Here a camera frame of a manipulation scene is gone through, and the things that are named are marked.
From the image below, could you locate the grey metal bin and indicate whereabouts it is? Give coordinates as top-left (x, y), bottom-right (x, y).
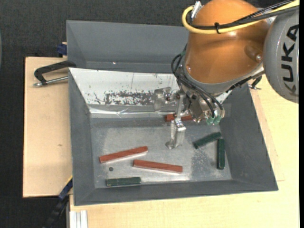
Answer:
top-left (66, 19), bottom-right (279, 206)

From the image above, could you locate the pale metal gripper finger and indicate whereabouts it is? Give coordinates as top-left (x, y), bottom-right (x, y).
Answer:
top-left (175, 124), bottom-right (187, 147)
top-left (165, 119), bottom-right (179, 150)

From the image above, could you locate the red-brown flat block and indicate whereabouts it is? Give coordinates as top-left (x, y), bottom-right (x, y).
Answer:
top-left (165, 114), bottom-right (193, 123)
top-left (99, 146), bottom-right (149, 164)
top-left (132, 159), bottom-right (183, 174)

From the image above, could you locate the dark green flat block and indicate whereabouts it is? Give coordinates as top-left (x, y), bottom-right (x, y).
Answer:
top-left (105, 177), bottom-right (142, 188)
top-left (216, 138), bottom-right (226, 170)
top-left (192, 132), bottom-right (222, 149)

